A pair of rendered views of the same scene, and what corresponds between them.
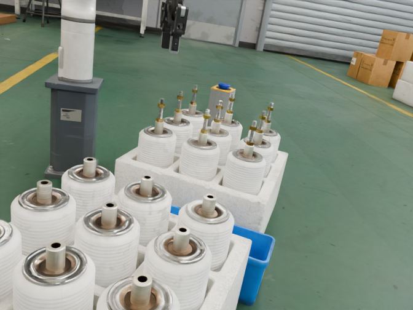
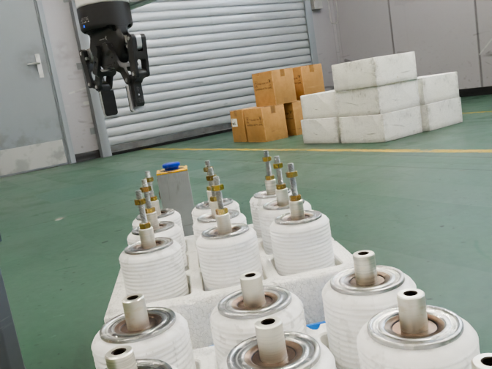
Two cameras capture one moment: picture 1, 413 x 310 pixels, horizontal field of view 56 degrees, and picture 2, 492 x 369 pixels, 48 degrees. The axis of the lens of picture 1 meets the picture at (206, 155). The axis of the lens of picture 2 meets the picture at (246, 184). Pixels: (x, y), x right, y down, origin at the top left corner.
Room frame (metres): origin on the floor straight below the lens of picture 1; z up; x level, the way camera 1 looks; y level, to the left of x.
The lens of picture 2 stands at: (0.12, 0.28, 0.46)
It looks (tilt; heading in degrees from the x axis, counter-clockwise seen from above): 10 degrees down; 339
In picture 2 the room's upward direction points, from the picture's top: 9 degrees counter-clockwise
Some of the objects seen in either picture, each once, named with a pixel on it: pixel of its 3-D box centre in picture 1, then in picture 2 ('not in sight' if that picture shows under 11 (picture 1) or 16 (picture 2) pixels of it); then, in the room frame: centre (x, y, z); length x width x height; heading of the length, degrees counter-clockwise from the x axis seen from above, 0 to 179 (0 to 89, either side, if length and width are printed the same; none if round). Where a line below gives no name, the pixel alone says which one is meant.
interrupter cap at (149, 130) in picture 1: (158, 131); (148, 246); (0.95, 0.13, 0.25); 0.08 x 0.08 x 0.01
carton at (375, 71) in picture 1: (375, 70); (265, 123); (4.62, -1.74, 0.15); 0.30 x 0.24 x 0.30; 9
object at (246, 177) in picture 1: (240, 189); (306, 271); (0.88, -0.10, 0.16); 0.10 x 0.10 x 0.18
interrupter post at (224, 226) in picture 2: (203, 138); (223, 223); (0.91, 0.02, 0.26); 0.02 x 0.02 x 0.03
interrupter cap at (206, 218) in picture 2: (215, 131); (218, 217); (1.03, -0.01, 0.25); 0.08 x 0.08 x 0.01
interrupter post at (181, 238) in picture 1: (181, 239); (412, 312); (0.47, 0.01, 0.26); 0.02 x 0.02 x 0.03
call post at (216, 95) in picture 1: (216, 131); (184, 236); (1.33, -0.02, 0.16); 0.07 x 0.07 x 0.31; 75
